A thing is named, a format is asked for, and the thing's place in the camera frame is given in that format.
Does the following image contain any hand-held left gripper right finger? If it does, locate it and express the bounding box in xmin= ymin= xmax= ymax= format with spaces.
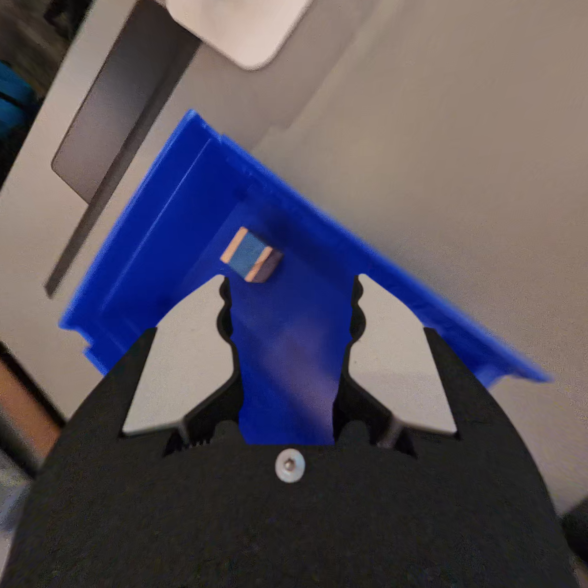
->
xmin=333 ymin=274 xmax=460 ymax=453

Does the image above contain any blue plastic bin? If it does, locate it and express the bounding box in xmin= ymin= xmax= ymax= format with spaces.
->
xmin=59 ymin=109 xmax=552 ymax=446

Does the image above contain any wooden block with blue stripe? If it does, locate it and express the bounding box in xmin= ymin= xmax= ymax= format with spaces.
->
xmin=220 ymin=226 xmax=283 ymax=284

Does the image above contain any white document stand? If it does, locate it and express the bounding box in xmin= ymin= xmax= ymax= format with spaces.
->
xmin=165 ymin=0 xmax=314 ymax=71

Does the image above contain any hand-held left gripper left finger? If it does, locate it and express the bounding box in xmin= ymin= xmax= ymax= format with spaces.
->
xmin=120 ymin=276 xmax=245 ymax=453

